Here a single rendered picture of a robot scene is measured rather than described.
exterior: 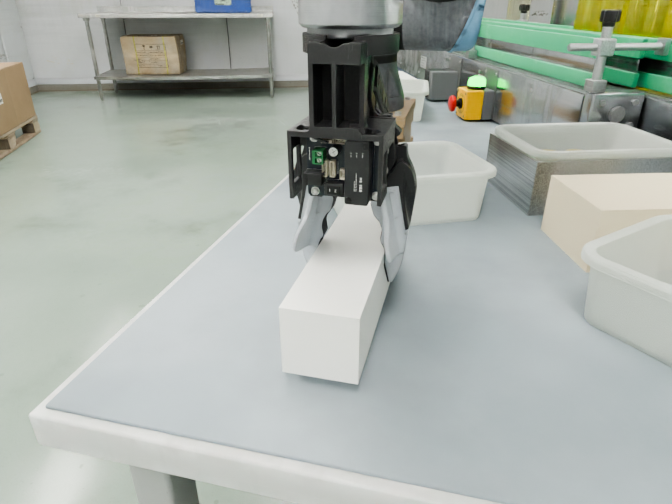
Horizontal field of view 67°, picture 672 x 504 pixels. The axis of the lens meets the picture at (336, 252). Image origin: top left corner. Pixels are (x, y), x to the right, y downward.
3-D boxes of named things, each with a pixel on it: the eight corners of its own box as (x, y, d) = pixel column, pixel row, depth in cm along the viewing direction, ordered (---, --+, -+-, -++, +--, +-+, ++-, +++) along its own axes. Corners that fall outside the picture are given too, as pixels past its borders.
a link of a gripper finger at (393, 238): (379, 307, 43) (350, 207, 40) (389, 274, 48) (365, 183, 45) (415, 303, 42) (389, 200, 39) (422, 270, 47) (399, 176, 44)
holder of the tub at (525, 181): (706, 208, 75) (725, 156, 71) (527, 215, 72) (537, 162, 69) (633, 172, 90) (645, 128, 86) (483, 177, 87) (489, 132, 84)
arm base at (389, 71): (323, 113, 94) (322, 56, 90) (330, 97, 108) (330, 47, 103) (405, 114, 93) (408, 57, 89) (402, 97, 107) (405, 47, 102)
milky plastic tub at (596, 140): (675, 207, 74) (694, 148, 70) (527, 213, 72) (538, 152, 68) (605, 170, 89) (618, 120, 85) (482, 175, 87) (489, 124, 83)
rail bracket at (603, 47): (659, 92, 85) (682, 9, 80) (564, 93, 84) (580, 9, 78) (648, 89, 88) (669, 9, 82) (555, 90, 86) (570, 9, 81)
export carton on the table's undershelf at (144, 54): (124, 75, 569) (117, 36, 551) (137, 70, 609) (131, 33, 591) (180, 74, 570) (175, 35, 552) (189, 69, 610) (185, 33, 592)
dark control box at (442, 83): (455, 101, 151) (458, 71, 147) (429, 102, 150) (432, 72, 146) (447, 96, 158) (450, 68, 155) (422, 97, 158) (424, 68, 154)
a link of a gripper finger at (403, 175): (372, 236, 45) (345, 141, 42) (375, 228, 46) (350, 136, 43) (424, 227, 43) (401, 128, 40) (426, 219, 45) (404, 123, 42)
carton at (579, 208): (721, 268, 58) (745, 207, 55) (585, 272, 57) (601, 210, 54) (655, 226, 69) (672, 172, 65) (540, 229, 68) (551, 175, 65)
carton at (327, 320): (282, 371, 40) (278, 307, 37) (349, 243, 61) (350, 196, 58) (358, 384, 39) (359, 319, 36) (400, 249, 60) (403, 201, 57)
